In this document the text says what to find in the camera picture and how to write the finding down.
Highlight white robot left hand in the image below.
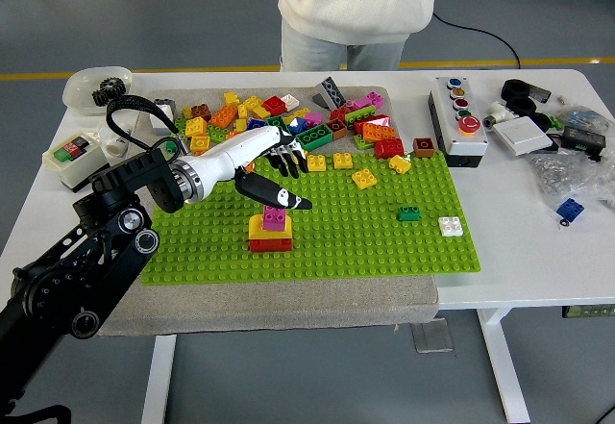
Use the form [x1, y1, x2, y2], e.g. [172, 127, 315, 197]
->
[190, 125, 313, 212]

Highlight magenta square brick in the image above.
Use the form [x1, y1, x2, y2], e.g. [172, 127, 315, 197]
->
[262, 205, 287, 232]

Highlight yellow curved brick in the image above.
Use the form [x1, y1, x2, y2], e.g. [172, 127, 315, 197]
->
[248, 214, 293, 241]

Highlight white and grey brick stack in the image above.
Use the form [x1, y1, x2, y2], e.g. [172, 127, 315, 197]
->
[152, 98, 177, 133]

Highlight red stepped brick stack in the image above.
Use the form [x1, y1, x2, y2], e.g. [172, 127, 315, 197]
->
[248, 237, 294, 254]

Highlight brown upturned brick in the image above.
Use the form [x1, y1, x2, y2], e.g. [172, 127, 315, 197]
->
[324, 117, 348, 140]

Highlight grey long brick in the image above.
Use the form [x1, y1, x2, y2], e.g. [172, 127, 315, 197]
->
[311, 76, 348, 112]

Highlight lime green long brick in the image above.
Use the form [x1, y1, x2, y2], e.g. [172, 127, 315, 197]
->
[344, 105, 379, 129]

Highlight pink long brick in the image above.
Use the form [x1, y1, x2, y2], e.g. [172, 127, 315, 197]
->
[352, 90, 385, 112]

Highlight red glossy sloped brick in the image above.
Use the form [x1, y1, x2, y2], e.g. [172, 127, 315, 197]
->
[353, 113, 393, 132]

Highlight red rounded brick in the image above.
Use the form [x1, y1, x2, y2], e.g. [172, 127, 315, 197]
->
[373, 137, 405, 160]

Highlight green studded baseplate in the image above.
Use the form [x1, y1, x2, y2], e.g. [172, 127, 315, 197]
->
[140, 148, 482, 287]

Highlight grey-brown mat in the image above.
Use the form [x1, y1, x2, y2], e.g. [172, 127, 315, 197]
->
[85, 86, 441, 337]

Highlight white plastic bowl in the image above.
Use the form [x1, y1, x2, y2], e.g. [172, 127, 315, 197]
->
[61, 66, 135, 116]

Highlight person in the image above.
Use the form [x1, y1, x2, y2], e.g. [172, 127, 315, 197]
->
[277, 0, 436, 72]

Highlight white push-button control box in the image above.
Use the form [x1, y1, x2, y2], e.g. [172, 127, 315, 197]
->
[427, 75, 491, 169]

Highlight white table leg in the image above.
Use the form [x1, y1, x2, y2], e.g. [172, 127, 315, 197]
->
[476, 307, 532, 424]
[141, 335, 178, 424]

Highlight white pipe fitting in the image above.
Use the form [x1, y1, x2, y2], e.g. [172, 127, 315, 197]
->
[482, 100, 520, 131]

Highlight grey floor plate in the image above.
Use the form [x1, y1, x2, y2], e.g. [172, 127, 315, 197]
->
[410, 318, 455, 354]

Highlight black clamp with metal plate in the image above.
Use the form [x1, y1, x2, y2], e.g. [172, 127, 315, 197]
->
[500, 78, 553, 104]

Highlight clear bag of screws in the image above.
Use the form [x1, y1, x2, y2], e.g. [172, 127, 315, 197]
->
[526, 147, 615, 213]

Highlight black power adapter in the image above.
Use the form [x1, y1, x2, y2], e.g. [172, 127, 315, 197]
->
[560, 125, 607, 162]

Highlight clear bag of blue parts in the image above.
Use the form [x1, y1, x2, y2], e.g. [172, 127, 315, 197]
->
[552, 105, 615, 132]

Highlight table height control panel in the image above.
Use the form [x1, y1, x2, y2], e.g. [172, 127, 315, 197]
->
[561, 303, 615, 319]

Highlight white switch box green red buttons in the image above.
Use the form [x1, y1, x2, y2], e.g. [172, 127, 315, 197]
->
[41, 133, 111, 193]

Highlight white wall switch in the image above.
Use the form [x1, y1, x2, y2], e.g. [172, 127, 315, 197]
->
[492, 116, 554, 158]

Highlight black floor cable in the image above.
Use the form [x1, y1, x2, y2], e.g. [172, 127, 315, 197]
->
[431, 12, 523, 70]

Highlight black corrugated cable conduit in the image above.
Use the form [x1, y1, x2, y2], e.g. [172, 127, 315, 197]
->
[0, 404, 72, 424]

